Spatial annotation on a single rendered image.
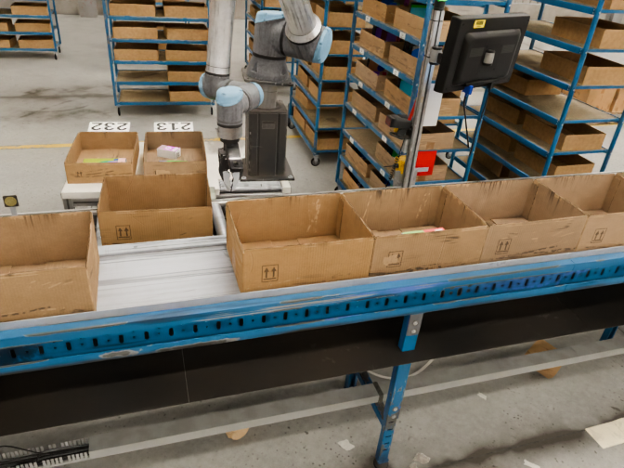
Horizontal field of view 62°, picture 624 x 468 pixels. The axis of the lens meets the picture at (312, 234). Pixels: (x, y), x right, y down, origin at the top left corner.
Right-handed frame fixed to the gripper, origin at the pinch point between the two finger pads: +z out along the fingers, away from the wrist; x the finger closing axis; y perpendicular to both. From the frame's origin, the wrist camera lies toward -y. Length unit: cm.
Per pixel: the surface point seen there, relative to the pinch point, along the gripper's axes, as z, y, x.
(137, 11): -3, 366, 17
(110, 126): 8, 95, 43
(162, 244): 5.2, -25.5, 27.5
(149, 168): 12, 51, 28
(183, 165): 12, 49, 13
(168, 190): 9.6, 21.7, 21.5
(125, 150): 19, 87, 37
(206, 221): 8.2, -8.0, 10.6
